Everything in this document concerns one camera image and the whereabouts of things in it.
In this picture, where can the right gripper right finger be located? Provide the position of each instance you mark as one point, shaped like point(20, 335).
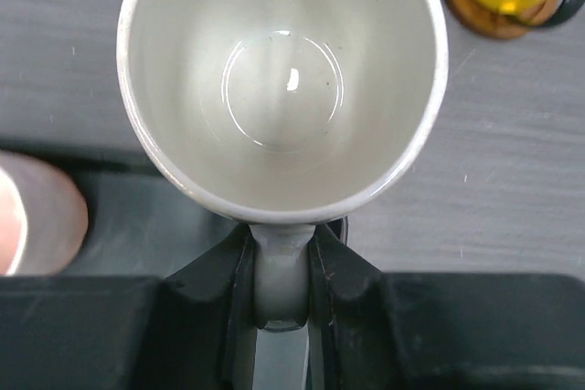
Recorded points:
point(370, 329)

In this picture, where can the black plastic tray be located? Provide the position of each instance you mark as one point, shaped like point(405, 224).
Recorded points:
point(140, 224)

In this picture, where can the brown wooden coaster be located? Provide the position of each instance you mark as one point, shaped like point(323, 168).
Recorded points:
point(490, 24)

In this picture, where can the cream ceramic mug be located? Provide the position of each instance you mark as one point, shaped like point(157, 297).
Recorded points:
point(282, 114)

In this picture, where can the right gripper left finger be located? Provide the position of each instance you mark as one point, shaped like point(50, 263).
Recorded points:
point(191, 330)

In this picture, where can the pink ceramic mug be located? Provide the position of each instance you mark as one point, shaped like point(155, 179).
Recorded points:
point(44, 217)

